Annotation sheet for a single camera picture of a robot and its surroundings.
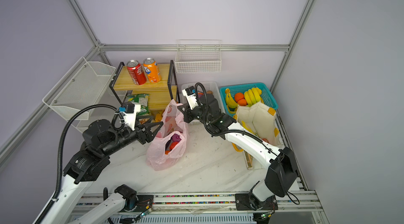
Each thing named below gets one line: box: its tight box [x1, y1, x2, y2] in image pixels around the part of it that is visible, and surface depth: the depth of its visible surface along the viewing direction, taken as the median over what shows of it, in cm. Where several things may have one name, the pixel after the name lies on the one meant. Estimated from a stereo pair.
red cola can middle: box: [126, 59, 147, 86], surface depth 72 cm
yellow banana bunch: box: [243, 87, 265, 108], surface depth 109 cm
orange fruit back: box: [234, 92, 245, 103], surface depth 113 cm
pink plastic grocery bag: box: [145, 98, 190, 171], surface depth 72 cm
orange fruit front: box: [236, 98, 248, 107], surface depth 110 cm
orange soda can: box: [143, 57, 162, 84], surface depth 73 cm
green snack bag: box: [126, 93, 150, 116], surface depth 92 cm
